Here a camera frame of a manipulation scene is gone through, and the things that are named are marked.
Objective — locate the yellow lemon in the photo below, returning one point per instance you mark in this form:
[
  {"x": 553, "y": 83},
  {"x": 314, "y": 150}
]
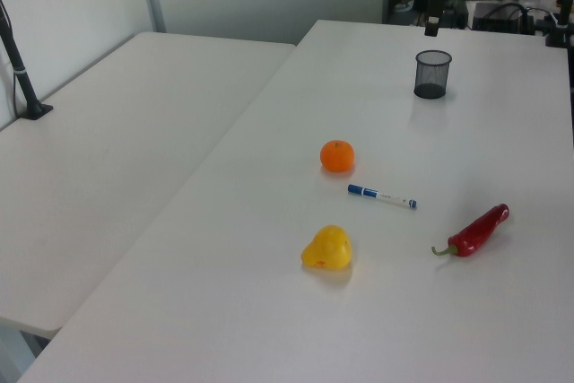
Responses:
[{"x": 327, "y": 250}]

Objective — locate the red chili pepper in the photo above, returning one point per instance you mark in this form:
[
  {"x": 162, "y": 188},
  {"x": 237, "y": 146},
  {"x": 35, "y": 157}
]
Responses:
[{"x": 480, "y": 230}]

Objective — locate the orange mandarin fruit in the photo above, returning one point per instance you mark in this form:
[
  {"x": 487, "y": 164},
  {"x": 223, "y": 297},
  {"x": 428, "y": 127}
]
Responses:
[{"x": 337, "y": 156}]

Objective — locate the black pole with base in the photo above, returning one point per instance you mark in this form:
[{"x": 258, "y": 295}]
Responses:
[{"x": 19, "y": 75}]

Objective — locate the blue and white marker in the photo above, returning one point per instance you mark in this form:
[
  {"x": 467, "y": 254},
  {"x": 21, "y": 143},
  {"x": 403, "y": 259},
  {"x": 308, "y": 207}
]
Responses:
[{"x": 381, "y": 196}]

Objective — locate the black camera stand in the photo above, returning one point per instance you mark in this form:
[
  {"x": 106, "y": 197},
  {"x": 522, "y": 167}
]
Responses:
[{"x": 560, "y": 31}]

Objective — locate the black equipment box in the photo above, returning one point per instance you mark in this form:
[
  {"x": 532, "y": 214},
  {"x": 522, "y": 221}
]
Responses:
[{"x": 498, "y": 20}]

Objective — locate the black mesh pen cup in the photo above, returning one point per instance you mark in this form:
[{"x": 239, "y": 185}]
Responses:
[{"x": 432, "y": 75}]

